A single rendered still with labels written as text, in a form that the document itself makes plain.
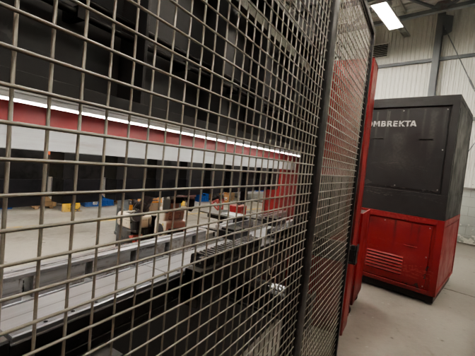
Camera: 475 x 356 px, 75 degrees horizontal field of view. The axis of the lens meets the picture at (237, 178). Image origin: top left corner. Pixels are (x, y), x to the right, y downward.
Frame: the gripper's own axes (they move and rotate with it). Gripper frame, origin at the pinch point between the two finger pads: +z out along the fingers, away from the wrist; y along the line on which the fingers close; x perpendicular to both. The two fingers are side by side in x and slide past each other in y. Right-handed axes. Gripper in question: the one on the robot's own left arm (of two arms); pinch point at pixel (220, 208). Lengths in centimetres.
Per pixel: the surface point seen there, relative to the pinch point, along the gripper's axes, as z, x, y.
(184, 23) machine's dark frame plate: -64, -67, -82
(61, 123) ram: -25, -38, -127
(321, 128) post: 7, -104, -99
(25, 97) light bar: -17, -58, -146
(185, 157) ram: -19, -35, -67
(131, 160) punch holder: -16, -33, -99
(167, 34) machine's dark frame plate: -57, -63, -91
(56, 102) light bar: -18, -58, -140
